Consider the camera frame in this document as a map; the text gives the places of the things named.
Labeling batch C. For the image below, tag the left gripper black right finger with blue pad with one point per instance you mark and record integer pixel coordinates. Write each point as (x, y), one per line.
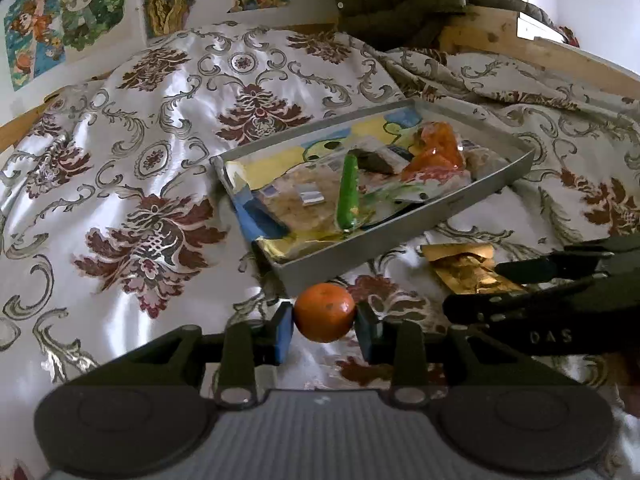
(400, 345)

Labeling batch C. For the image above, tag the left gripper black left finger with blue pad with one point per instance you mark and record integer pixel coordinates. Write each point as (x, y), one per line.
(248, 345)

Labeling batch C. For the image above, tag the orange tangerine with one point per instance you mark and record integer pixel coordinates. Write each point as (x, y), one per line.
(324, 312)

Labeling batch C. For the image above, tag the gold foil snack packet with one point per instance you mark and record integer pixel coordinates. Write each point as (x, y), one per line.
(468, 269)

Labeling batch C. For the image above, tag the green stick snack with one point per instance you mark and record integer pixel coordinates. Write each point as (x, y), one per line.
(347, 209)

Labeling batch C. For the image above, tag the orange snack packet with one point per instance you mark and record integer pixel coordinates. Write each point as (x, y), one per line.
(437, 153)

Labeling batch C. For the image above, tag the grey metal tray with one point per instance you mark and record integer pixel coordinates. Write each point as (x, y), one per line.
(300, 259)

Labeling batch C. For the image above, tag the beige cracker packet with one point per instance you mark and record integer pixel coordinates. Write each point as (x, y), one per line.
(304, 199)

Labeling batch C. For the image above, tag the white labelled snack packet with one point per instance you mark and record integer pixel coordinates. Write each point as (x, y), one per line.
(381, 177)

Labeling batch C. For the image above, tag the white floral bedspread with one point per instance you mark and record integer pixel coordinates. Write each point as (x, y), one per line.
(114, 229)

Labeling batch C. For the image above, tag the anime character poster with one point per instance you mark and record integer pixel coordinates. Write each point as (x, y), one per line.
(39, 38)

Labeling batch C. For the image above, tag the wooden bed frame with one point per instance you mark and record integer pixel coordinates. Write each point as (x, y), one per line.
(479, 29)

